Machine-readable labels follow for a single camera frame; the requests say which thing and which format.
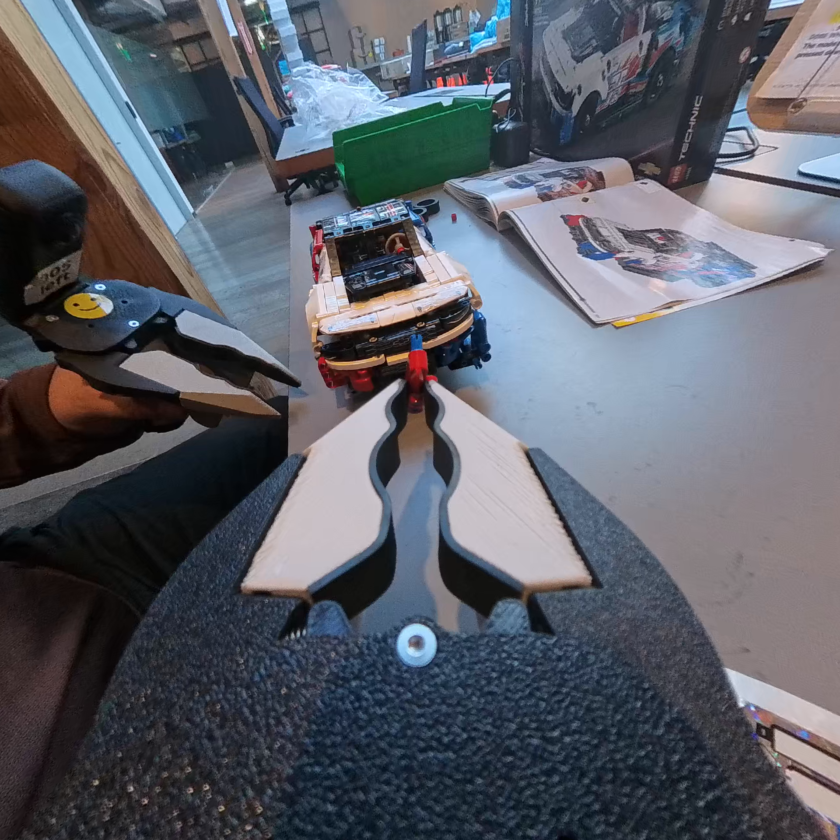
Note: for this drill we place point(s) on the open instruction booklet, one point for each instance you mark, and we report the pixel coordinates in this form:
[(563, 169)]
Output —
[(623, 249)]

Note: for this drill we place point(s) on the clear plastic bag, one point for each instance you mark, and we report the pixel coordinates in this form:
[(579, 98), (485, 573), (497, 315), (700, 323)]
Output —
[(334, 98)]

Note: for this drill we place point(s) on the dark blue office chair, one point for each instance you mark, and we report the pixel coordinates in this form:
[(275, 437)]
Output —
[(262, 111)]

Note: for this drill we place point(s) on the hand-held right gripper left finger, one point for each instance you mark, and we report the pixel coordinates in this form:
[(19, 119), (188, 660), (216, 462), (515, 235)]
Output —
[(321, 518)]

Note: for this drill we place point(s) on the red beam assembly blue pins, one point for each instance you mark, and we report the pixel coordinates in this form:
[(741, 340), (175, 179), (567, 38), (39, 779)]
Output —
[(415, 371)]

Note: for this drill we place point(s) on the person's left forearm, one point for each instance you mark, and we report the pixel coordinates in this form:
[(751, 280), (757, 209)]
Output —
[(19, 426)]

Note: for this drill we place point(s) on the wooden plank furniture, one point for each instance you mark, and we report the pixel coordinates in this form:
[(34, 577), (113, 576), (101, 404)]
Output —
[(98, 164)]

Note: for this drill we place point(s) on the shiny sticker sheet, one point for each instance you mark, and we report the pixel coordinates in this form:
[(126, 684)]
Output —
[(800, 741)]

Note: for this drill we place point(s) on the black tumbler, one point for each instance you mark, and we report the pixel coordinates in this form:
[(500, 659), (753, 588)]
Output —
[(510, 144)]

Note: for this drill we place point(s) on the grey desk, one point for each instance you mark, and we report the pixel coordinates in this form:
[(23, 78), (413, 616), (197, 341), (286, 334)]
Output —
[(656, 426)]

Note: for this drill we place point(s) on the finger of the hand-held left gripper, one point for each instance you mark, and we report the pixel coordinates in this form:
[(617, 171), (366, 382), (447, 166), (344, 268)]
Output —
[(223, 338), (197, 390)]

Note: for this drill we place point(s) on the green plastic bin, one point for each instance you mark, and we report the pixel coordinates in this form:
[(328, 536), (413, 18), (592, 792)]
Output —
[(413, 151)]

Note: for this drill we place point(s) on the person's left hand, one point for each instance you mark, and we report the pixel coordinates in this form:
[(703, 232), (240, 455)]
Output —
[(105, 410)]

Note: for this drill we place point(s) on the toy race car model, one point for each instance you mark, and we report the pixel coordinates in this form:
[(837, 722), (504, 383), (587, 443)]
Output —
[(394, 295)]

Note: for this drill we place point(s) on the yellow paper sheet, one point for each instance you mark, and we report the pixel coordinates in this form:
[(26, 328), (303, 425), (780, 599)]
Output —
[(640, 319)]

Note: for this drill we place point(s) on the toy car box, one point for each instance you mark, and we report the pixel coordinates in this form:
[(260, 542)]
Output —
[(623, 79)]

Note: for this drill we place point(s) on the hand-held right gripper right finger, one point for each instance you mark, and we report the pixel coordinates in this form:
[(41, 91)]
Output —
[(512, 525)]

